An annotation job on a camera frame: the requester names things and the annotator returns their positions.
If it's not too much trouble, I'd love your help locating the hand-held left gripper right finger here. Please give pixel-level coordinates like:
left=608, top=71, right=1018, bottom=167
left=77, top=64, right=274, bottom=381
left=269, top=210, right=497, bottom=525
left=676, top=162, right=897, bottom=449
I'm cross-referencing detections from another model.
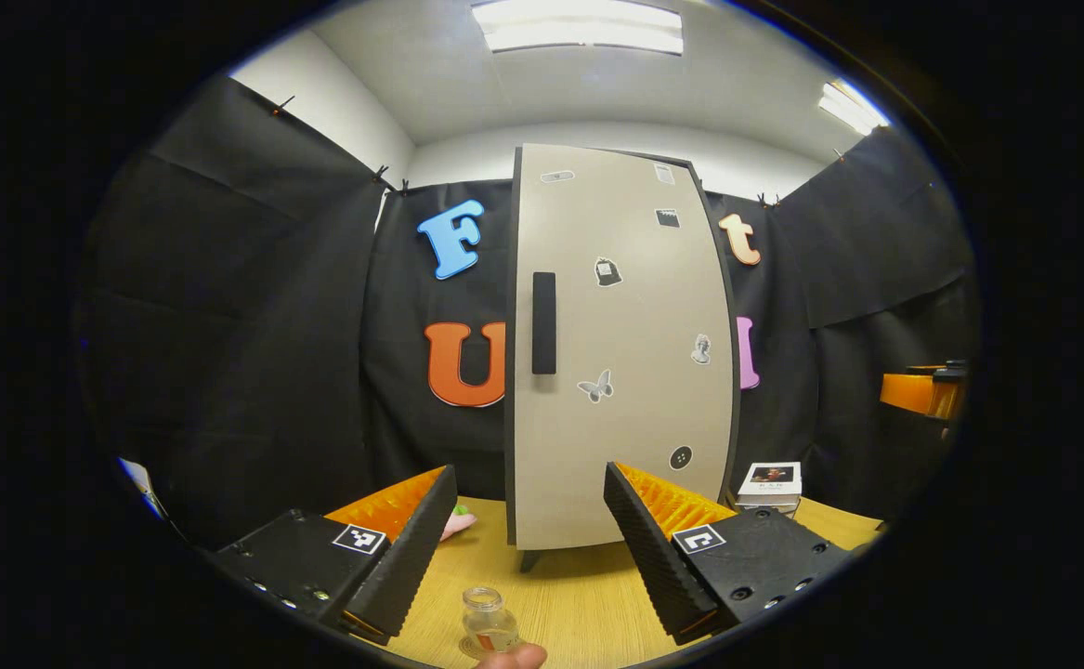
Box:
left=602, top=462, right=854, bottom=647

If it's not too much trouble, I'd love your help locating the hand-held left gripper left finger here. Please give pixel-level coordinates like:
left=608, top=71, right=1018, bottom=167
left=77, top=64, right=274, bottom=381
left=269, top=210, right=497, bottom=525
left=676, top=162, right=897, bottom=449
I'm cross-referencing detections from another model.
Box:
left=202, top=465, right=459, bottom=645

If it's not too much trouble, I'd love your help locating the clear glass bottle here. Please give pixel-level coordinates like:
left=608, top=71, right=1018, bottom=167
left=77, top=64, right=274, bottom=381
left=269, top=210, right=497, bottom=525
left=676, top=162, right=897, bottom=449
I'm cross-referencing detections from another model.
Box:
left=463, top=586, right=523, bottom=657

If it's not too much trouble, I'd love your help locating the grey cabinet door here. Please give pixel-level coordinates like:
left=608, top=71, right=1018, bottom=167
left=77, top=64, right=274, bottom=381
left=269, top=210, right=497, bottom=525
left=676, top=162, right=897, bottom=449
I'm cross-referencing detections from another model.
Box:
left=509, top=144, right=738, bottom=551

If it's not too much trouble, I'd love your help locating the black cabinet door handle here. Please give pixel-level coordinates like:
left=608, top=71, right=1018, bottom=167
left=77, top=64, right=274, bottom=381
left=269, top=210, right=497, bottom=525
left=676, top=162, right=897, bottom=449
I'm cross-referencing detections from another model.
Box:
left=531, top=271, right=558, bottom=375

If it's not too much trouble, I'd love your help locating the white cover book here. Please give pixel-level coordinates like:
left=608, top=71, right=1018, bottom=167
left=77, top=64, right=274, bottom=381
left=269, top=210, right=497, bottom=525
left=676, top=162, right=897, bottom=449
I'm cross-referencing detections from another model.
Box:
left=738, top=462, right=803, bottom=503

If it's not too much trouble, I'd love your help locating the black backdrop cloth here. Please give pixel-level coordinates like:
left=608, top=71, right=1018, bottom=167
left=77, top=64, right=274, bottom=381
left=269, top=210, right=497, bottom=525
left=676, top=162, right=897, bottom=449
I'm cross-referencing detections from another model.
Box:
left=77, top=74, right=979, bottom=549

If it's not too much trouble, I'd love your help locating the small ceiling light panel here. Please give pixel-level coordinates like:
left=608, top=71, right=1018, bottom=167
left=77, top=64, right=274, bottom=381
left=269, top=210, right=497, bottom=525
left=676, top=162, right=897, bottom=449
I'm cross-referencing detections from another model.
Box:
left=818, top=79, right=892, bottom=137

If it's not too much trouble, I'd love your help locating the long ceiling light panel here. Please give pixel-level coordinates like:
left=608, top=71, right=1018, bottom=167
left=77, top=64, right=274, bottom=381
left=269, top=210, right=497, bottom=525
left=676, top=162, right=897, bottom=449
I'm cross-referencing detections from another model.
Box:
left=470, top=0, right=685, bottom=55

